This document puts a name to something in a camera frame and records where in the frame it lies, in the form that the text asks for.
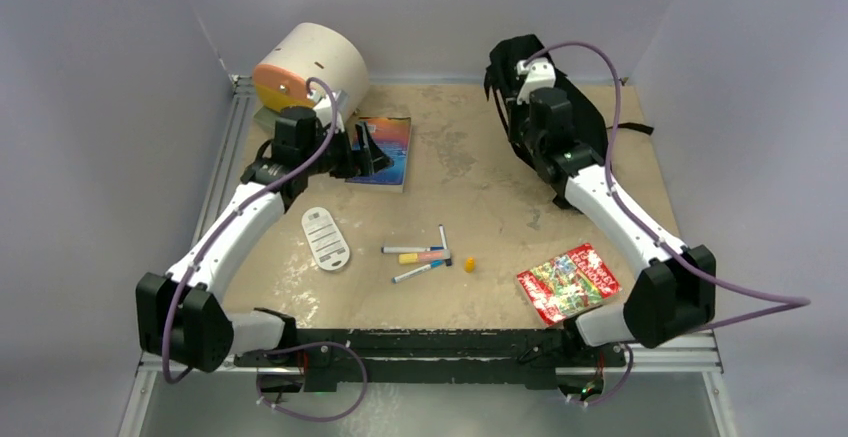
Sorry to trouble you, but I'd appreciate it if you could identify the red colourful booklet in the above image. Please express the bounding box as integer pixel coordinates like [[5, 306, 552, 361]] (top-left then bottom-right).
[[516, 243, 622, 327]]

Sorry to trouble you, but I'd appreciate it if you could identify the cream round drawer cabinet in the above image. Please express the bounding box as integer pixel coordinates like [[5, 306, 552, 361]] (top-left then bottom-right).
[[252, 22, 370, 134]]

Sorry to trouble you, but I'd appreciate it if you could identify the white oval label card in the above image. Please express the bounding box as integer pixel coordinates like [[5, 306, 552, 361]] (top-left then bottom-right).
[[301, 207, 351, 272]]

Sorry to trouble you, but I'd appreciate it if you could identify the white marker blue cap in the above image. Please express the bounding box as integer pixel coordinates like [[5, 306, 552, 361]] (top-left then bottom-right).
[[381, 246, 443, 254]]

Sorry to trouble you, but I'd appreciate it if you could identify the black student backpack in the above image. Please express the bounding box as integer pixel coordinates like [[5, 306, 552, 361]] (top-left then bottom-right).
[[483, 34, 654, 209]]

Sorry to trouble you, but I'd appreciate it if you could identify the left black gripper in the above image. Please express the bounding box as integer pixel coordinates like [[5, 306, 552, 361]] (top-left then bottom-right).
[[301, 120, 391, 179]]

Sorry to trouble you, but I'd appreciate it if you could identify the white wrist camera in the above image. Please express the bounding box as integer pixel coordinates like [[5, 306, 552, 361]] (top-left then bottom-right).
[[516, 57, 556, 105], [307, 90, 349, 134]]

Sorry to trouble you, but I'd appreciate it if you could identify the white marker lying lower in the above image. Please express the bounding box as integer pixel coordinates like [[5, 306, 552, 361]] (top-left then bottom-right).
[[391, 260, 445, 284]]

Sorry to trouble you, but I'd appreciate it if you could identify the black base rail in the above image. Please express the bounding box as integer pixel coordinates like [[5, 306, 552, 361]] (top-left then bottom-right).
[[234, 328, 626, 392]]

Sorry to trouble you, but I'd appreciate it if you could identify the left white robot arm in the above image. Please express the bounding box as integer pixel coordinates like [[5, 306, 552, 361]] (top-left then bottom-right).
[[135, 106, 393, 383]]

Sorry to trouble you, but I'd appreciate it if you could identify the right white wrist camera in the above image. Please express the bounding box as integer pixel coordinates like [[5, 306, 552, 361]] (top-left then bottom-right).
[[516, 57, 556, 105]]

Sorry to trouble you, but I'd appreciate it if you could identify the blue orange book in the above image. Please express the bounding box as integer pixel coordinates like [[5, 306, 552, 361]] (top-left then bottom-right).
[[346, 117, 412, 193]]

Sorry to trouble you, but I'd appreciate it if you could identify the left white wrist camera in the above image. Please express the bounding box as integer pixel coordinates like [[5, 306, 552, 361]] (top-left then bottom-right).
[[307, 90, 349, 134]]

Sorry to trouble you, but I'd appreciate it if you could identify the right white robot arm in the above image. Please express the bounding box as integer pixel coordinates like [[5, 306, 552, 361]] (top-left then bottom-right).
[[516, 87, 716, 364]]

